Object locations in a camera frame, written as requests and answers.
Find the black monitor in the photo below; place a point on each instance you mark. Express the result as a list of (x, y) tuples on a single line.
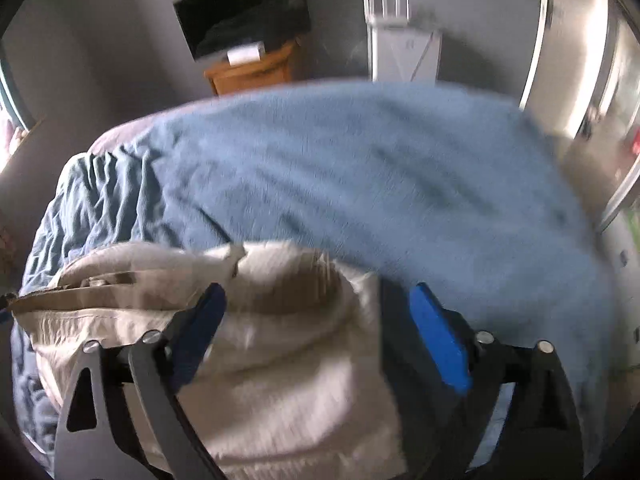
[(245, 10)]

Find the white router with antennas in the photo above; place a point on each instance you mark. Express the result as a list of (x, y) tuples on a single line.
[(387, 7)]

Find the blue fleece blanket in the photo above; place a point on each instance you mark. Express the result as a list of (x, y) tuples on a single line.
[(375, 175)]

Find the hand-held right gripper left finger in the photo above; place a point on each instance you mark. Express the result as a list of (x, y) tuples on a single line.
[(205, 320)]

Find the small white box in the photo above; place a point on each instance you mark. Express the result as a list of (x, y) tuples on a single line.
[(245, 54)]

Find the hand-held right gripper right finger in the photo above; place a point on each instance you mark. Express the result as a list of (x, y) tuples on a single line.
[(440, 340)]

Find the orange wooden cabinet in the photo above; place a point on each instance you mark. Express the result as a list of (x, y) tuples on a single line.
[(260, 76)]

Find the beige hooded puffer jacket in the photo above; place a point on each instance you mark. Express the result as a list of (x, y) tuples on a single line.
[(280, 360)]

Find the white door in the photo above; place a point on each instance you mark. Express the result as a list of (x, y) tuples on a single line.
[(570, 45)]

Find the white appliance box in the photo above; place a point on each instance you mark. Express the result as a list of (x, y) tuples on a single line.
[(402, 52)]

